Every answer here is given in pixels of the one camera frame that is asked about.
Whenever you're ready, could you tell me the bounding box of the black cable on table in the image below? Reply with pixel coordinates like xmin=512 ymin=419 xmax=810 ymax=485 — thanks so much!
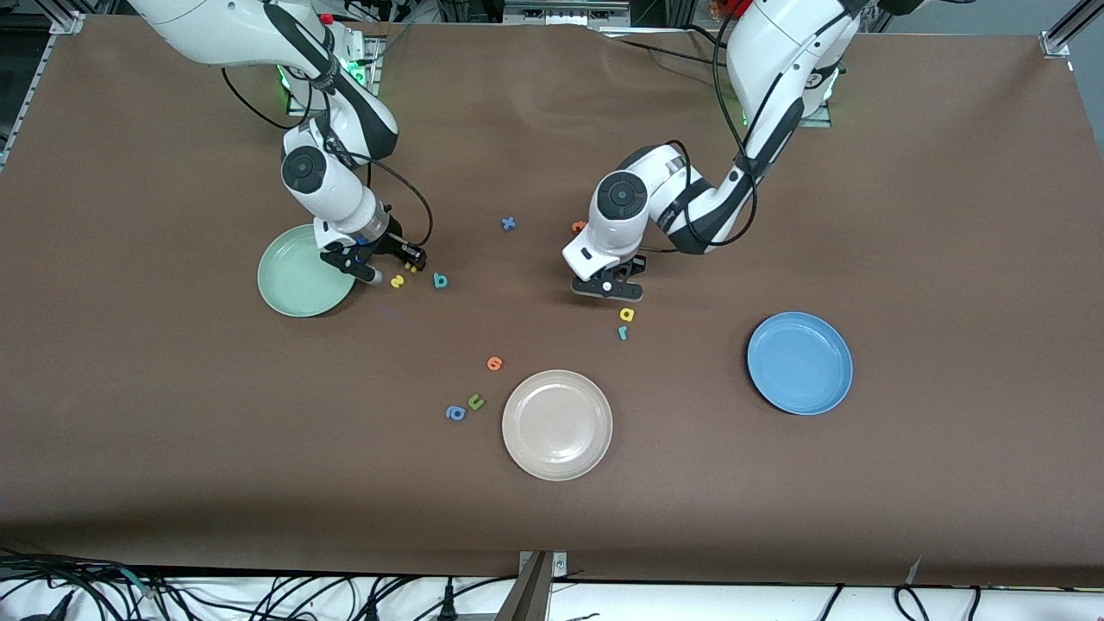
xmin=604 ymin=34 xmax=734 ymax=70

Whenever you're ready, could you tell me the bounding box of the grey box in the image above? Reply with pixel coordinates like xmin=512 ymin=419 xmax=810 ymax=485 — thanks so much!
xmin=503 ymin=0 xmax=632 ymax=27

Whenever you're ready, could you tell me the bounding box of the light green plate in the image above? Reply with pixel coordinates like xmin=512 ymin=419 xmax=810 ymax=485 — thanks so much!
xmin=257 ymin=223 xmax=360 ymax=318

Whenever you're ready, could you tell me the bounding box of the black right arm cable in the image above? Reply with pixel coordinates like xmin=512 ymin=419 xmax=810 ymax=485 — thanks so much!
xmin=220 ymin=17 xmax=435 ymax=260

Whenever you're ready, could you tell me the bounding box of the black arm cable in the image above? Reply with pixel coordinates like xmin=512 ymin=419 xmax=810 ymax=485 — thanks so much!
xmin=638 ymin=0 xmax=850 ymax=256
xmin=220 ymin=17 xmax=435 ymax=260

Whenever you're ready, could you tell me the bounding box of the small metal bracket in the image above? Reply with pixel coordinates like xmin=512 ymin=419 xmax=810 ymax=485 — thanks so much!
xmin=517 ymin=550 xmax=568 ymax=579

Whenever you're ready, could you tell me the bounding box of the aluminium profile bar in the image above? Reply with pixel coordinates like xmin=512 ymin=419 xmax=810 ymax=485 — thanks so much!
xmin=496 ymin=552 xmax=553 ymax=621

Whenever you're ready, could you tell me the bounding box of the aluminium frame rail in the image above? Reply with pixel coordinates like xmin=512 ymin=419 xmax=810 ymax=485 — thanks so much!
xmin=1038 ymin=0 xmax=1104 ymax=58
xmin=0 ymin=10 xmax=89 ymax=169

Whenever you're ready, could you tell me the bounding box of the blue plate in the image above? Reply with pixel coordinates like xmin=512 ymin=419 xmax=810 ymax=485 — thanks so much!
xmin=746 ymin=311 xmax=855 ymax=417

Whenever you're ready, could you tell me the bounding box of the black looped cable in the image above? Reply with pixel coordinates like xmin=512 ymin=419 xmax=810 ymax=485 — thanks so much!
xmin=893 ymin=585 xmax=984 ymax=621

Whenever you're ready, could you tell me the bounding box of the brown table cover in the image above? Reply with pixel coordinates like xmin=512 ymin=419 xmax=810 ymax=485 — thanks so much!
xmin=0 ymin=16 xmax=1104 ymax=589

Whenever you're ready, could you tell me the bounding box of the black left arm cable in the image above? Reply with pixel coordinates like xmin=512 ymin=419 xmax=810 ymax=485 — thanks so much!
xmin=638 ymin=0 xmax=850 ymax=256

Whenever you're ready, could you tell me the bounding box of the beige plate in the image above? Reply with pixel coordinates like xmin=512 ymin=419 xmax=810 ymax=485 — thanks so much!
xmin=501 ymin=369 xmax=614 ymax=482

